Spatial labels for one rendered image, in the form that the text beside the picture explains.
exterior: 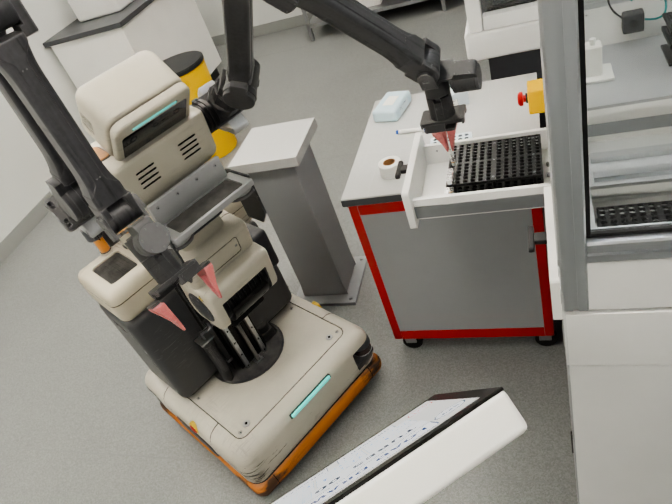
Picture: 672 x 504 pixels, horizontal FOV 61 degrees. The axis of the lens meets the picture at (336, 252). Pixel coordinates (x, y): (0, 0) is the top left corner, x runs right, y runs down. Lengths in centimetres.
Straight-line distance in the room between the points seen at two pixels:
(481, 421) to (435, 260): 128
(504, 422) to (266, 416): 135
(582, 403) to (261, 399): 107
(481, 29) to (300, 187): 85
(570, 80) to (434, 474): 48
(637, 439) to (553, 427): 69
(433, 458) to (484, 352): 160
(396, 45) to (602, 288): 60
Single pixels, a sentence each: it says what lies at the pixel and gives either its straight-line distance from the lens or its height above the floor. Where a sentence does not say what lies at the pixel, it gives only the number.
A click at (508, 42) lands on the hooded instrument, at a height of 85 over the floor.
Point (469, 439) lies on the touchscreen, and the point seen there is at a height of 118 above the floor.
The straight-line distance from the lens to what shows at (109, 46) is 470.
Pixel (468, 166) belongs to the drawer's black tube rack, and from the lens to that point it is 147.
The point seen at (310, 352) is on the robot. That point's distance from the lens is 200.
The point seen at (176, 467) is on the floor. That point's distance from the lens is 234.
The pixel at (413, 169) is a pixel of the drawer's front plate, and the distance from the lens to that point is 146.
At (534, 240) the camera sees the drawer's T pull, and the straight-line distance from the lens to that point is 121.
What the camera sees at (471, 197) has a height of 88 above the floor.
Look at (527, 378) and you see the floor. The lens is 211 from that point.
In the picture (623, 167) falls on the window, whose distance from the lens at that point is 87.
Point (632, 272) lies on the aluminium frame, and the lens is 97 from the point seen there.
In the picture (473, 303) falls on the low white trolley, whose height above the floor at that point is 27.
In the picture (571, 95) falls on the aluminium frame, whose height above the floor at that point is 134.
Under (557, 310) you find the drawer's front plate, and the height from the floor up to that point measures 85.
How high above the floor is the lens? 171
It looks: 38 degrees down
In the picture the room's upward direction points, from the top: 22 degrees counter-clockwise
